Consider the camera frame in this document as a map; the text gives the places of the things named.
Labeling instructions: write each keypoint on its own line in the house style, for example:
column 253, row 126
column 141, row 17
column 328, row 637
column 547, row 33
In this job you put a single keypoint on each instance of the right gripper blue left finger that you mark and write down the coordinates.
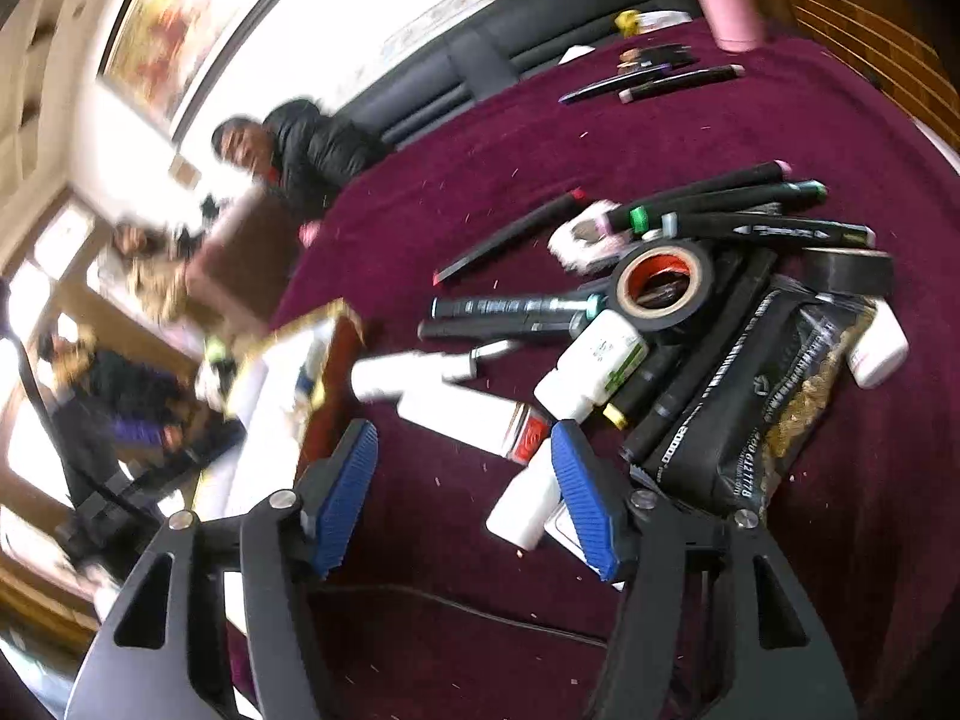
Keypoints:
column 333, row 491

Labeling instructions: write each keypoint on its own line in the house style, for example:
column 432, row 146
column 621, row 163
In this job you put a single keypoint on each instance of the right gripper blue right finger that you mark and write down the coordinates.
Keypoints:
column 595, row 493

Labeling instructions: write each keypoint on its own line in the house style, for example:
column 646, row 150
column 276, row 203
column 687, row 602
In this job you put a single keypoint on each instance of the small white dropper bottle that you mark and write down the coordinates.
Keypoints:
column 519, row 516

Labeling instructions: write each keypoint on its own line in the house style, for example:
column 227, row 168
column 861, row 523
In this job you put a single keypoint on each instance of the long black marker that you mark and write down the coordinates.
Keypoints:
column 701, row 355

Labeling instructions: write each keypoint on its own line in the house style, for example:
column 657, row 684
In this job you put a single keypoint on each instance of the white red tube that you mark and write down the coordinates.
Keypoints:
column 499, row 426

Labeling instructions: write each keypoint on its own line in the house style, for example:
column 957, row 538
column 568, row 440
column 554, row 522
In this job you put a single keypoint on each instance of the white spray bottle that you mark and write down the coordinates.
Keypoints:
column 388, row 377

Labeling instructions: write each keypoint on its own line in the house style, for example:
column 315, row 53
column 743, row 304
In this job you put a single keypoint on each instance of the white pill bottle green label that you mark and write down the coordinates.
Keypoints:
column 592, row 368

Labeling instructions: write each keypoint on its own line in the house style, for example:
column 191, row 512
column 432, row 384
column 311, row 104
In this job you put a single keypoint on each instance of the black foil snack bag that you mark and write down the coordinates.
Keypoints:
column 746, row 425

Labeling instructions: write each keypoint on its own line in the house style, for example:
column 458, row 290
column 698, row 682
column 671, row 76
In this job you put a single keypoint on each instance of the dark grey marker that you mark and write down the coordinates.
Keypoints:
column 529, row 327

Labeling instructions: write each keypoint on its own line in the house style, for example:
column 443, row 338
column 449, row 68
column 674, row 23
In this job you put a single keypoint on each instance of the teal capped black marker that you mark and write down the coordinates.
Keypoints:
column 489, row 306

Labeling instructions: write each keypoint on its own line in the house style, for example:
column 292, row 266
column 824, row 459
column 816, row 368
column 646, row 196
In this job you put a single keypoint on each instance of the black tape roll red core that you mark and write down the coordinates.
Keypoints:
column 661, row 285

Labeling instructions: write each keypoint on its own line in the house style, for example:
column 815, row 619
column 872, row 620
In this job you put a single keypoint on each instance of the blue capped black marker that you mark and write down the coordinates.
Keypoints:
column 778, row 229

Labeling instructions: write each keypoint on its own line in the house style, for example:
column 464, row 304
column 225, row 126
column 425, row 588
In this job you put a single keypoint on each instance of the small white jar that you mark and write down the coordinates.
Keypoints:
column 880, row 350

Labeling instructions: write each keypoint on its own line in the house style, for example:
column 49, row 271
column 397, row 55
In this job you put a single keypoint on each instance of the yellow capped black marker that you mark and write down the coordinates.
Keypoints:
column 641, row 384

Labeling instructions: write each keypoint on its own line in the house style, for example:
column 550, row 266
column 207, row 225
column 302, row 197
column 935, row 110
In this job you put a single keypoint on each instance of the maroon velvet cloth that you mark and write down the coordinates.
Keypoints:
column 430, row 616

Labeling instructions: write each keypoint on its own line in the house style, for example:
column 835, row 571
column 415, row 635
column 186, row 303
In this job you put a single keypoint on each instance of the person in tan coat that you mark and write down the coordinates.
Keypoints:
column 155, row 261

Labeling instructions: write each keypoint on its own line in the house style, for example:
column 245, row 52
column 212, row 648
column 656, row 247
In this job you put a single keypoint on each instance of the green capped black marker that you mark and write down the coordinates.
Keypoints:
column 645, row 217

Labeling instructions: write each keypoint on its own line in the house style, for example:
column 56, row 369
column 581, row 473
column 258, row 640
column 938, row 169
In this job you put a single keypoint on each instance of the red capped black marker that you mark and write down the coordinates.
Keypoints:
column 561, row 208

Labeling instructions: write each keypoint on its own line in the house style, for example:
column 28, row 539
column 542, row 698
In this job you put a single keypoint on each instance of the woman in black jacket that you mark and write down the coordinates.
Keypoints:
column 306, row 156

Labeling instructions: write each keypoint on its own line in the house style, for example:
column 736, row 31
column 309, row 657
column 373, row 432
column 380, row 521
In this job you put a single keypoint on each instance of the far black pen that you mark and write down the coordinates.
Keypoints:
column 614, row 84

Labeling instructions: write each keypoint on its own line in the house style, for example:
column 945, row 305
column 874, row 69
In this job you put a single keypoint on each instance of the far black marker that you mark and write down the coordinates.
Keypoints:
column 682, row 82

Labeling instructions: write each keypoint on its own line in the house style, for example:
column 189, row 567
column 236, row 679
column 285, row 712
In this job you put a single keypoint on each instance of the yellow white object on sofa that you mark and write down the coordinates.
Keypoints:
column 631, row 23

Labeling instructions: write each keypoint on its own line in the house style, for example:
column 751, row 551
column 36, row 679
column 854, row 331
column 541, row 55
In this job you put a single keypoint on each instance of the black leather sofa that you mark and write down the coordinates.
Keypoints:
column 494, row 49

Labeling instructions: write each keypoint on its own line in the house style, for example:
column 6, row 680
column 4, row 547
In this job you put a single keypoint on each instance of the framed horse painting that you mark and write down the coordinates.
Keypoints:
column 162, row 56

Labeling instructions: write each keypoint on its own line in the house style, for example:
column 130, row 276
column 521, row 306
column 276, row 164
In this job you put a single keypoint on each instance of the wooden headboard brick pattern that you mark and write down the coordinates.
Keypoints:
column 884, row 42

